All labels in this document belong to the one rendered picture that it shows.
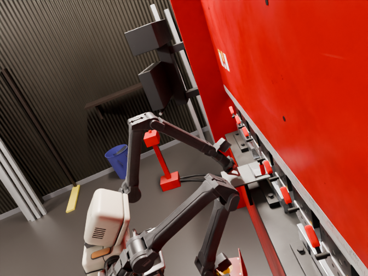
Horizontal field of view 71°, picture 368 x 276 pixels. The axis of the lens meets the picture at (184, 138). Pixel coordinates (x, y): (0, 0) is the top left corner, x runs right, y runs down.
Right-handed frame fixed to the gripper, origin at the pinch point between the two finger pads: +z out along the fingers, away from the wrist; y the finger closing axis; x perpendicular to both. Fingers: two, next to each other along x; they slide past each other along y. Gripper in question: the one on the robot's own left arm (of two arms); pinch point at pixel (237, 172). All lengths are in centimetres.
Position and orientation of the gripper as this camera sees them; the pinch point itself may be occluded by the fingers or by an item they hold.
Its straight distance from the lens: 153.2
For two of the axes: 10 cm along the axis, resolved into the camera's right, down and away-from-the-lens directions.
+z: 7.5, 5.9, 3.0
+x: -6.6, 6.9, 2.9
